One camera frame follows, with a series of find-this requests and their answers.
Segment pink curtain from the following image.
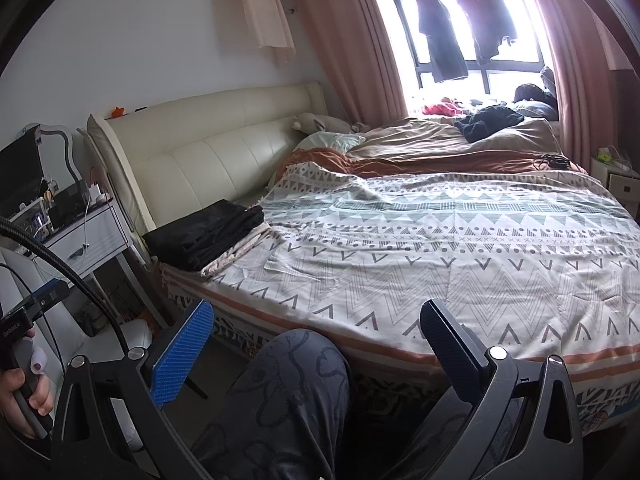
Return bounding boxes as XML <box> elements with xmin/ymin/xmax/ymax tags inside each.
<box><xmin>515</xmin><ymin>0</ymin><xmax>640</xmax><ymax>171</ymax></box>
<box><xmin>285</xmin><ymin>0</ymin><xmax>411</xmax><ymax>128</ymax></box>

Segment person's left hand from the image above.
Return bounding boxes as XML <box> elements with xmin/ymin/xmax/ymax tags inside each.
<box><xmin>0</xmin><ymin>327</ymin><xmax>55</xmax><ymax>441</ymax></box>

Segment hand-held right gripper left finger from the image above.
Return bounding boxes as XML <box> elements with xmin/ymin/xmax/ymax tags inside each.
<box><xmin>50</xmin><ymin>299</ymin><xmax>216</xmax><ymax>480</ymax></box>

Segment window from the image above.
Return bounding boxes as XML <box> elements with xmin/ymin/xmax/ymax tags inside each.
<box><xmin>360</xmin><ymin>0</ymin><xmax>556</xmax><ymax>116</ymax></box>

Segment pale green pillow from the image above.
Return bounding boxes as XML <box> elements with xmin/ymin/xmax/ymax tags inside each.
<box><xmin>294</xmin><ymin>131</ymin><xmax>366</xmax><ymax>153</ymax></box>

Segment red cloth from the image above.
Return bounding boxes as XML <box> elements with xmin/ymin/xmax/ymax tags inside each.
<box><xmin>421</xmin><ymin>100</ymin><xmax>466</xmax><ymax>117</ymax></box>

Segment black shirt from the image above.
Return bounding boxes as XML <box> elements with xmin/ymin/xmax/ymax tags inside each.
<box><xmin>165</xmin><ymin>199</ymin><xmax>266</xmax><ymax>253</ymax></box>

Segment dark hanging garment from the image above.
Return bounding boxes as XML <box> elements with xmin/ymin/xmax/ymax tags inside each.
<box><xmin>411</xmin><ymin>0</ymin><xmax>470</xmax><ymax>83</ymax></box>
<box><xmin>452</xmin><ymin>0</ymin><xmax>518</xmax><ymax>66</ymax></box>

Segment beige plush toy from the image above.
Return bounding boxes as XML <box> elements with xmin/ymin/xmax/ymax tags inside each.
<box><xmin>291</xmin><ymin>112</ymin><xmax>371</xmax><ymax>135</ymax></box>

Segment crumpled black clothes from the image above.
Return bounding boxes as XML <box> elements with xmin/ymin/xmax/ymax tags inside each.
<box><xmin>454</xmin><ymin>105</ymin><xmax>525</xmax><ymax>143</ymax></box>

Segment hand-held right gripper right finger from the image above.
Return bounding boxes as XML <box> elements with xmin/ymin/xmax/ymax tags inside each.
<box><xmin>419</xmin><ymin>299</ymin><xmax>583</xmax><ymax>480</ymax></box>

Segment bed with patterned sheet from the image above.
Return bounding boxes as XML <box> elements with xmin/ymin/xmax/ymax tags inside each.
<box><xmin>160</xmin><ymin>162</ymin><xmax>640</xmax><ymax>401</ymax></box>

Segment grey corrugated tube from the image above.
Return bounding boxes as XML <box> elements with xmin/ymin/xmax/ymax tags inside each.
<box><xmin>37</xmin><ymin>124</ymin><xmax>83</xmax><ymax>186</ymax></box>

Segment black monitor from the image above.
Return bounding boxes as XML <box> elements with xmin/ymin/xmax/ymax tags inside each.
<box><xmin>0</xmin><ymin>125</ymin><xmax>48</xmax><ymax>221</ymax></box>

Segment white nightstand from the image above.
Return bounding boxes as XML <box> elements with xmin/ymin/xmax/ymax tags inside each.
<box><xmin>590</xmin><ymin>152</ymin><xmax>640</xmax><ymax>196</ymax></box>

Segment black flexible hose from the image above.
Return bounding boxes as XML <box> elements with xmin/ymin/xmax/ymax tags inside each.
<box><xmin>0</xmin><ymin>217</ymin><xmax>151</xmax><ymax>361</ymax></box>

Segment black charger cable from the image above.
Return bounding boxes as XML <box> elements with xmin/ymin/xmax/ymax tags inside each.
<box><xmin>532</xmin><ymin>154</ymin><xmax>571</xmax><ymax>170</ymax></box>

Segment cream hanging cloth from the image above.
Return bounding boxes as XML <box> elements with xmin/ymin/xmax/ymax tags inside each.
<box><xmin>232</xmin><ymin>0</ymin><xmax>297</xmax><ymax>66</ymax></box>

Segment dark cushion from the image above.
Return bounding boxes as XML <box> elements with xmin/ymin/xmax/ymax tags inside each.
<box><xmin>514</xmin><ymin>66</ymin><xmax>558</xmax><ymax>121</ymax></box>

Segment white bedside table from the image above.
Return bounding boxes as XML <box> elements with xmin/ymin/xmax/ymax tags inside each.
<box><xmin>45</xmin><ymin>200</ymin><xmax>166</xmax><ymax>331</ymax></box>

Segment beige and brown blanket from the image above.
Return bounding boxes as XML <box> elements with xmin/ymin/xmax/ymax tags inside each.
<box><xmin>272</xmin><ymin>117</ymin><xmax>588</xmax><ymax>181</ymax></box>

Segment black box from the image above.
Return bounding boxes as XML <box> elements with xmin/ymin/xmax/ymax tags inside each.
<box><xmin>47</xmin><ymin>180</ymin><xmax>91</xmax><ymax>231</ymax></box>

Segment person's right leg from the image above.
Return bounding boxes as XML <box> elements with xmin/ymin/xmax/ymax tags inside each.
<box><xmin>192</xmin><ymin>329</ymin><xmax>351</xmax><ymax>480</ymax></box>

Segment folded pale patterned cloth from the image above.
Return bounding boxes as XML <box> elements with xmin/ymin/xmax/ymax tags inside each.
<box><xmin>200</xmin><ymin>222</ymin><xmax>273</xmax><ymax>281</ymax></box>

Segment cream leather bed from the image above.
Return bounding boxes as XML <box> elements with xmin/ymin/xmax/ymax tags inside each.
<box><xmin>85</xmin><ymin>81</ymin><xmax>640</xmax><ymax>441</ymax></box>

